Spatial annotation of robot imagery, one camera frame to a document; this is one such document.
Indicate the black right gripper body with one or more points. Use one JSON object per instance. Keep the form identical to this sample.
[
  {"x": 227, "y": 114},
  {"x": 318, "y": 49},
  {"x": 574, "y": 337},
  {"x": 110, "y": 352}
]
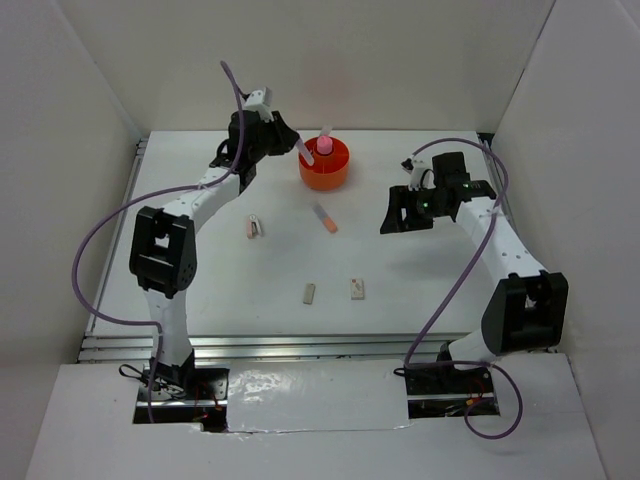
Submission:
[{"x": 425, "y": 189}]

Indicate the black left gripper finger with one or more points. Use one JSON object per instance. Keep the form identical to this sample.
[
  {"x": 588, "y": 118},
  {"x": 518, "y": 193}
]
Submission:
[
  {"x": 284, "y": 131},
  {"x": 284, "y": 145}
]

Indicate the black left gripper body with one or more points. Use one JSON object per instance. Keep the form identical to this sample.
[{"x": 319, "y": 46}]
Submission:
[{"x": 258, "y": 151}]

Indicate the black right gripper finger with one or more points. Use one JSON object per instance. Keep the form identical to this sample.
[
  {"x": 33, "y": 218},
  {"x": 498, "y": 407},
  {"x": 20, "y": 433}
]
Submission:
[
  {"x": 405, "y": 217},
  {"x": 402, "y": 197}
]

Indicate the purple highlighter marker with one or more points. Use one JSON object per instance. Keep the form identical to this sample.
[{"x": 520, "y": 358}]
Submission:
[{"x": 304, "y": 152}]

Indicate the pink glue bottle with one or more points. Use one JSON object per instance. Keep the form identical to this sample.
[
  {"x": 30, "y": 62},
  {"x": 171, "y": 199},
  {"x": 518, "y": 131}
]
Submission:
[{"x": 324, "y": 145}]

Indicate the orange highlighter marker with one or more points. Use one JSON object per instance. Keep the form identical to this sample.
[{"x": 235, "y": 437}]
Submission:
[{"x": 325, "y": 219}]

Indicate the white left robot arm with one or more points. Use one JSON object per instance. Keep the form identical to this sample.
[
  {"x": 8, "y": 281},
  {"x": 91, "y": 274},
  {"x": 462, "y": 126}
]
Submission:
[{"x": 163, "y": 255}]

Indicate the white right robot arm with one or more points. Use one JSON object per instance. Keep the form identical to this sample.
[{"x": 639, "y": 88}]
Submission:
[{"x": 527, "y": 308}]

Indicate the orange round desk organizer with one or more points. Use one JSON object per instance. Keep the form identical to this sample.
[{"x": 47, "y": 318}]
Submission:
[{"x": 328, "y": 172}]

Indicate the white eraser with red label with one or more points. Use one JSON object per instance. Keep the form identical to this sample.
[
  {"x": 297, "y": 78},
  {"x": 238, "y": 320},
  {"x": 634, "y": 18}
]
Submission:
[{"x": 357, "y": 291}]

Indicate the grey eraser block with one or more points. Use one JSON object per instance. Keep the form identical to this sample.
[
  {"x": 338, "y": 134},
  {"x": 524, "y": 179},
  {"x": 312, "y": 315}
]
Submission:
[{"x": 309, "y": 293}]

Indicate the white foam board cover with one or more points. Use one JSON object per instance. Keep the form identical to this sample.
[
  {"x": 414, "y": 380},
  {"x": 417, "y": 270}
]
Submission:
[{"x": 316, "y": 396}]

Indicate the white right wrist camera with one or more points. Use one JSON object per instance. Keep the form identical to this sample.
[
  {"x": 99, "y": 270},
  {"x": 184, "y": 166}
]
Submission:
[{"x": 419, "y": 173}]

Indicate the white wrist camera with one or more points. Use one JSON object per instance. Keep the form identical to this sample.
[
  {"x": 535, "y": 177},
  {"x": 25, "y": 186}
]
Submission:
[
  {"x": 419, "y": 173},
  {"x": 259, "y": 101}
]

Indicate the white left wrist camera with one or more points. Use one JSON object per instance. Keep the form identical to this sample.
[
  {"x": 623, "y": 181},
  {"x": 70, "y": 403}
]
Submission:
[{"x": 259, "y": 101}]

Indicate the aluminium table frame rail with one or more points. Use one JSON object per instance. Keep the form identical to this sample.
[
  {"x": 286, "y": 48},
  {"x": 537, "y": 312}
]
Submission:
[{"x": 246, "y": 299}]

